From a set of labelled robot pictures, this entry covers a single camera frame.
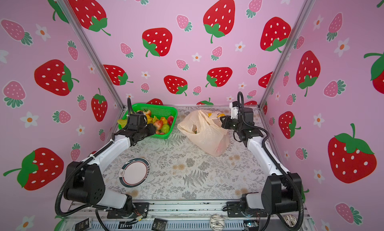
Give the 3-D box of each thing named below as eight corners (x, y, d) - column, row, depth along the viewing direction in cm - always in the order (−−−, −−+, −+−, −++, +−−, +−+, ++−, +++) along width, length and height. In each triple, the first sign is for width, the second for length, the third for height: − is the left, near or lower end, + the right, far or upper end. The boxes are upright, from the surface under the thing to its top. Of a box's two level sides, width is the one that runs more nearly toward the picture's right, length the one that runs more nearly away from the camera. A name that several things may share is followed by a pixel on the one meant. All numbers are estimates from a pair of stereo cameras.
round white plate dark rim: (116, 187, 83) (114, 186, 82) (125, 158, 95) (124, 157, 93) (146, 187, 83) (145, 186, 82) (152, 158, 95) (151, 157, 93)
